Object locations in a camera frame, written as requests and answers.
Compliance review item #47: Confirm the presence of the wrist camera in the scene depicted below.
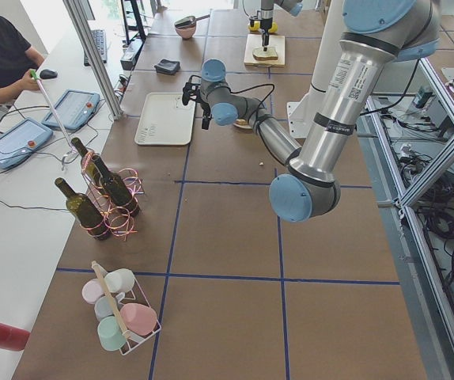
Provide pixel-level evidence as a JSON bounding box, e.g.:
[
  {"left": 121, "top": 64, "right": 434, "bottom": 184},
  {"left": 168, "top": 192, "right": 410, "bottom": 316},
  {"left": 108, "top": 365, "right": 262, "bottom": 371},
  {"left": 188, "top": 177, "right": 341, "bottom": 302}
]
[{"left": 181, "top": 77, "right": 200, "bottom": 106}]

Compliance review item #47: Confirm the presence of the lilac plastic cup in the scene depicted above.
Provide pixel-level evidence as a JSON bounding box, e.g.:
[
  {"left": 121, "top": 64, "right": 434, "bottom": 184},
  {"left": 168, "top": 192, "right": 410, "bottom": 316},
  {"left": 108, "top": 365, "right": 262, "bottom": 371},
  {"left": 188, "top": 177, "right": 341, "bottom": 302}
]
[{"left": 81, "top": 279, "right": 104, "bottom": 305}]

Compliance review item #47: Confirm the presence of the grey plastic cup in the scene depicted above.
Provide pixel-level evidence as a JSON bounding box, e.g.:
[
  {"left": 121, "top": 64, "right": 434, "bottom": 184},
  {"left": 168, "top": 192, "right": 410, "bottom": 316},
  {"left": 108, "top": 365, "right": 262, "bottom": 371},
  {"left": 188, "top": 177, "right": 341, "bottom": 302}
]
[{"left": 94, "top": 296, "right": 114, "bottom": 321}]

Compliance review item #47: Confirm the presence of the blue tablet far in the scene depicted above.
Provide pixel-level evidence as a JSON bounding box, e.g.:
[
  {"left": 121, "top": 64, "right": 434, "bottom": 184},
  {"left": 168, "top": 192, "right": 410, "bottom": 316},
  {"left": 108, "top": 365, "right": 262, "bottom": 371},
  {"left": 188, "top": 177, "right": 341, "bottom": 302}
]
[{"left": 55, "top": 89, "right": 100, "bottom": 132}]

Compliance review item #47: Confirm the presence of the green wine bottle middle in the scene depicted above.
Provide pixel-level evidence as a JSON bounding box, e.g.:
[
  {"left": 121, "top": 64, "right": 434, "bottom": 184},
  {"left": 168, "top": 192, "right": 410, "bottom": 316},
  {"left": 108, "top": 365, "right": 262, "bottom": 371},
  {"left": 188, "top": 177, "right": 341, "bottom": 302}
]
[{"left": 93, "top": 154, "right": 140, "bottom": 217}]

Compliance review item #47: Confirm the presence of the aluminium frame post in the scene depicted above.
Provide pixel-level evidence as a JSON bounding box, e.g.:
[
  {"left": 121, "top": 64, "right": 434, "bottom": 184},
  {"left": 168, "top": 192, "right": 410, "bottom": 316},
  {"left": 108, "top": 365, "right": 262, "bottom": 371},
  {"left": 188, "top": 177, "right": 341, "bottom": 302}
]
[{"left": 63, "top": 0, "right": 123, "bottom": 120}]

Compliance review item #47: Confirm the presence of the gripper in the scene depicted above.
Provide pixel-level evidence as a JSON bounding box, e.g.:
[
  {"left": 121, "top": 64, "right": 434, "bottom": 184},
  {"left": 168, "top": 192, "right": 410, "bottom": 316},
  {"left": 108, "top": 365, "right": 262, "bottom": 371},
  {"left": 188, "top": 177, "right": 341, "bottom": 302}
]
[
  {"left": 259, "top": 9, "right": 273, "bottom": 51},
  {"left": 194, "top": 93, "right": 211, "bottom": 130}
]

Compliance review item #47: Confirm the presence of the blue tablet near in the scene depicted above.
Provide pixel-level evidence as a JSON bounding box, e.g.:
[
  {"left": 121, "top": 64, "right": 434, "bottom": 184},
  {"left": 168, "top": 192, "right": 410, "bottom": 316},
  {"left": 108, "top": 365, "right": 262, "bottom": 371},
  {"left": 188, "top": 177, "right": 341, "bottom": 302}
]
[{"left": 0, "top": 118, "right": 53, "bottom": 169}]

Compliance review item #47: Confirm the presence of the copper wire bottle holder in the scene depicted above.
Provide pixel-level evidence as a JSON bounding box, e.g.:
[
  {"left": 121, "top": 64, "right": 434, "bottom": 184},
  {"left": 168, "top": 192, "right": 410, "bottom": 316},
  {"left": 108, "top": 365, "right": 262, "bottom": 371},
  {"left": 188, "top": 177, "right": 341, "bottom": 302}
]
[{"left": 77, "top": 147, "right": 141, "bottom": 239}]

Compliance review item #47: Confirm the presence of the white reacher stick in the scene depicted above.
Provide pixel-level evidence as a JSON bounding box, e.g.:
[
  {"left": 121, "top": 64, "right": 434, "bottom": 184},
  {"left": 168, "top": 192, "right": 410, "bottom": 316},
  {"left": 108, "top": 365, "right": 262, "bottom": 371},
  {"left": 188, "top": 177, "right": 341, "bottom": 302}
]
[{"left": 29, "top": 69, "right": 76, "bottom": 171}]

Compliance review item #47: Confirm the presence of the black keyboard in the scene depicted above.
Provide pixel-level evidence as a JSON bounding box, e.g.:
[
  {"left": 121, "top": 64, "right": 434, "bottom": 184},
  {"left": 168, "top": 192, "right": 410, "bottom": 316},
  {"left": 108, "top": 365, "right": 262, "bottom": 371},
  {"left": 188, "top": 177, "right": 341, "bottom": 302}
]
[{"left": 91, "top": 29, "right": 108, "bottom": 63}]

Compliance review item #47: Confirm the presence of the green wine bottle front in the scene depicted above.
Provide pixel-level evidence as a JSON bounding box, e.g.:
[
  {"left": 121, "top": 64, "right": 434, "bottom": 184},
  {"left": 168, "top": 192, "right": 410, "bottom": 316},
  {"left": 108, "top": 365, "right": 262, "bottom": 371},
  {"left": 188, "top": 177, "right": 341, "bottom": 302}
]
[{"left": 55, "top": 177, "right": 112, "bottom": 241}]

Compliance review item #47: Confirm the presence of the wooden cutting board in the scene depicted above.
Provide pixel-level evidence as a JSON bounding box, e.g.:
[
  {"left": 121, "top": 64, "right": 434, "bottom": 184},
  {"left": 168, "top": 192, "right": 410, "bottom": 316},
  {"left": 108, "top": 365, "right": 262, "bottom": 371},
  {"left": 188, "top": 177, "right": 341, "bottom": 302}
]
[{"left": 244, "top": 34, "right": 286, "bottom": 67}]

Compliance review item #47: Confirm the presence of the folded dark cloth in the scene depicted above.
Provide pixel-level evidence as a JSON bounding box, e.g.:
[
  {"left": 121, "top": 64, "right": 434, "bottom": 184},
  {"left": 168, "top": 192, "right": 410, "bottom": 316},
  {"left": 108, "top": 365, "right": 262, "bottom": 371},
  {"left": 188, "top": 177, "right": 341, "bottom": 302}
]
[{"left": 154, "top": 59, "right": 180, "bottom": 75}]

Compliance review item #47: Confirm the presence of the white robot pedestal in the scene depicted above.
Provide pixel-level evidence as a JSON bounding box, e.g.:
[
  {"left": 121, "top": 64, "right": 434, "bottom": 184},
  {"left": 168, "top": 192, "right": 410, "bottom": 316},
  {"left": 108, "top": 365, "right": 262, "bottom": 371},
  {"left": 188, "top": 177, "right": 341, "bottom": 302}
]
[{"left": 286, "top": 0, "right": 345, "bottom": 139}]

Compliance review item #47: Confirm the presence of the metal scoop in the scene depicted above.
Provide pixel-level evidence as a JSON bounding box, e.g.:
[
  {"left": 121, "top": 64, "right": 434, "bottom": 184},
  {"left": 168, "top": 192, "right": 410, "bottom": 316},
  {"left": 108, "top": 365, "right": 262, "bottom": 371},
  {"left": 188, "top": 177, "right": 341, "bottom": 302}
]
[{"left": 174, "top": 14, "right": 210, "bottom": 29}]

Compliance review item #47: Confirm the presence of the wooden rack handle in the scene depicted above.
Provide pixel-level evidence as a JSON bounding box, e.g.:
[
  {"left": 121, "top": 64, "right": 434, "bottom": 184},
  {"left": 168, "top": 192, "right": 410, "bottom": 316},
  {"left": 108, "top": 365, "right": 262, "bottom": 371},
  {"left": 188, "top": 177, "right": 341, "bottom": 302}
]
[{"left": 91, "top": 261, "right": 130, "bottom": 339}]

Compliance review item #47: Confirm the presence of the black computer mouse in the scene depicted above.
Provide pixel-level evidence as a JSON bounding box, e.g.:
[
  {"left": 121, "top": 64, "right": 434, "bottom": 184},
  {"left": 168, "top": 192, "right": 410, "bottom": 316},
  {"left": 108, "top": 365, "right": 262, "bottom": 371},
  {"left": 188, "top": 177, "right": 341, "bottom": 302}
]
[{"left": 40, "top": 69, "right": 58, "bottom": 80}]

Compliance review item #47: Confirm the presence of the blue tablet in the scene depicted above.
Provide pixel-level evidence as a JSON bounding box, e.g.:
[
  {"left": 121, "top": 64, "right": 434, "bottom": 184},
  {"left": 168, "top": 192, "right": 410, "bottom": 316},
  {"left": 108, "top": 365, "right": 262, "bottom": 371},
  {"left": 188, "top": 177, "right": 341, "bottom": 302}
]
[
  {"left": 0, "top": 118, "right": 53, "bottom": 169},
  {"left": 55, "top": 89, "right": 100, "bottom": 132}
]

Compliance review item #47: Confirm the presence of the green wine bottle back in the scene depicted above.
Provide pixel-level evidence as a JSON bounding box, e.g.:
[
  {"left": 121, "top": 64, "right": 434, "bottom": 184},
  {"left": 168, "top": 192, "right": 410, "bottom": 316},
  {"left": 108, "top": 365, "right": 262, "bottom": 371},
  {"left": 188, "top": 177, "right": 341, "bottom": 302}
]
[{"left": 71, "top": 137, "right": 101, "bottom": 188}]

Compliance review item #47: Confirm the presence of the white serving tray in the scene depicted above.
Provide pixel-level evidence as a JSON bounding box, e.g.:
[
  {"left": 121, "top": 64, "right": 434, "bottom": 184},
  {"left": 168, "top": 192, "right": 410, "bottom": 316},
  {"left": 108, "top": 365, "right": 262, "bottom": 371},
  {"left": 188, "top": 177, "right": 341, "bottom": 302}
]
[{"left": 134, "top": 92, "right": 195, "bottom": 146}]

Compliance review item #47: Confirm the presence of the pink bowl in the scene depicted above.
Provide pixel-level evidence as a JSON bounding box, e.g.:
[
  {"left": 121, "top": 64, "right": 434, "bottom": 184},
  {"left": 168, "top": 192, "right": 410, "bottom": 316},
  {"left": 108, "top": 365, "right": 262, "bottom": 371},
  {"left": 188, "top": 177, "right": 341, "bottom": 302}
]
[{"left": 175, "top": 25, "right": 196, "bottom": 40}]

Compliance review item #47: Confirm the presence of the pink plastic cup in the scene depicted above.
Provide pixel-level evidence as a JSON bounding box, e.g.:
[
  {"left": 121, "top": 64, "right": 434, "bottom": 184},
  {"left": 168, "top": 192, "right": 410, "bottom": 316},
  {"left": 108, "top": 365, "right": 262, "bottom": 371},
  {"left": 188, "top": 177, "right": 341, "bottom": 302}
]
[{"left": 120, "top": 303, "right": 157, "bottom": 336}]

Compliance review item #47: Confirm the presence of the aluminium frame rail right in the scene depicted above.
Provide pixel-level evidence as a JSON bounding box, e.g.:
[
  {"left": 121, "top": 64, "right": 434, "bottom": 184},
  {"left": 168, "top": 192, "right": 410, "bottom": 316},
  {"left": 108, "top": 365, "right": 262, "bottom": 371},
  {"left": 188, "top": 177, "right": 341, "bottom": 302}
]
[{"left": 366, "top": 57, "right": 454, "bottom": 380}]

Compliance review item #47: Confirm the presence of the white wire cup rack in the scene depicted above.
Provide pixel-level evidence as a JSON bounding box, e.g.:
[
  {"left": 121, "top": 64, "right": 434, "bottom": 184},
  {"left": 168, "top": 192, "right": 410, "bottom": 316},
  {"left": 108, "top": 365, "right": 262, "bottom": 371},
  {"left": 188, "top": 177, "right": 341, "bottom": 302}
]
[{"left": 91, "top": 260, "right": 162, "bottom": 356}]

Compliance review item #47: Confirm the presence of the green wine bottle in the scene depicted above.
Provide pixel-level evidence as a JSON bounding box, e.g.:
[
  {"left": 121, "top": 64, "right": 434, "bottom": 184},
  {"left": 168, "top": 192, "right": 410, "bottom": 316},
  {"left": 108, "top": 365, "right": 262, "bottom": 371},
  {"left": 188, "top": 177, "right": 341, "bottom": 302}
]
[
  {"left": 93, "top": 154, "right": 140, "bottom": 217},
  {"left": 71, "top": 137, "right": 101, "bottom": 188},
  {"left": 55, "top": 177, "right": 112, "bottom": 241}
]

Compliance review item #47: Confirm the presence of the black cable bundle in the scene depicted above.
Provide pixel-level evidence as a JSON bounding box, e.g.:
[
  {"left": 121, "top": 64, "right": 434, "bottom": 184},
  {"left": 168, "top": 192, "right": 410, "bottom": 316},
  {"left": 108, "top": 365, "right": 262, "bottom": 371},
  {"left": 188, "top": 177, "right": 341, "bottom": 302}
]
[{"left": 392, "top": 150, "right": 454, "bottom": 278}]

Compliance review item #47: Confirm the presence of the person in black shirt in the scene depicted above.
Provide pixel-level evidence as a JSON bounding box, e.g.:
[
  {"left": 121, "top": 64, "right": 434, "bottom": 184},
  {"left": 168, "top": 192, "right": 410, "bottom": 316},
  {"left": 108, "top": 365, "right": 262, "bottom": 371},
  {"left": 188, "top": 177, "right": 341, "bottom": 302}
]
[{"left": 0, "top": 16, "right": 44, "bottom": 105}]

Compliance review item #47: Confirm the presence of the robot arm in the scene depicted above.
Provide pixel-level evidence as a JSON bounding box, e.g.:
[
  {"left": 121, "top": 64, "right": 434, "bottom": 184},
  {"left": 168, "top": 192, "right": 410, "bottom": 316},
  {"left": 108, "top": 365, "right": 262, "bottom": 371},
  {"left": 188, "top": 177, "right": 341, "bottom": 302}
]
[
  {"left": 199, "top": 1, "right": 441, "bottom": 222},
  {"left": 258, "top": 0, "right": 303, "bottom": 51}
]

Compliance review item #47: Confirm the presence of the mint green plastic cup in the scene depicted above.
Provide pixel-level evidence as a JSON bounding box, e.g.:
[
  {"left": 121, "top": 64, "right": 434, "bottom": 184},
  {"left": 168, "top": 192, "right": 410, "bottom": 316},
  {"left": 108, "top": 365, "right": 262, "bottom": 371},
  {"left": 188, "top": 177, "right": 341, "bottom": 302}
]
[{"left": 97, "top": 316, "right": 127, "bottom": 352}]

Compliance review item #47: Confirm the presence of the white plastic cup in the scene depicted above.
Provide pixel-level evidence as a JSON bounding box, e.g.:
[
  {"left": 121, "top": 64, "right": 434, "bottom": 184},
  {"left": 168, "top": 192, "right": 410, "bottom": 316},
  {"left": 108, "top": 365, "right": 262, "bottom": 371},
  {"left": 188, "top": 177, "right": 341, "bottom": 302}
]
[{"left": 104, "top": 268, "right": 135, "bottom": 293}]

